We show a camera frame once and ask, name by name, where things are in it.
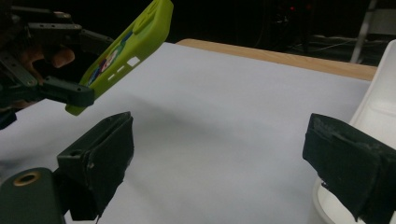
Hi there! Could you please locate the green cartoon phone case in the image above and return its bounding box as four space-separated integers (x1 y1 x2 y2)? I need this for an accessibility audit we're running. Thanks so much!
64 0 175 117

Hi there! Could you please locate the white plastic bin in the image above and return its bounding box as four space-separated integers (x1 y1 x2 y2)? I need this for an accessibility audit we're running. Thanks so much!
311 38 396 224

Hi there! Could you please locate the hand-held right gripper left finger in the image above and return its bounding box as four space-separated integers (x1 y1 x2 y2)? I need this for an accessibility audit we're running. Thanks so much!
54 111 135 222

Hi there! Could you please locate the wooden table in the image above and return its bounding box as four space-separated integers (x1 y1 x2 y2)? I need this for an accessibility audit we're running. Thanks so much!
176 37 378 82

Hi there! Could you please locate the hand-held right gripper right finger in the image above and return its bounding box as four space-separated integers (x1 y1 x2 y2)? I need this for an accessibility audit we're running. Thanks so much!
302 113 396 224

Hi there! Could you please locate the white table mat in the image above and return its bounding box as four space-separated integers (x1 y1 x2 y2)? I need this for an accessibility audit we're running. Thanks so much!
0 41 373 224

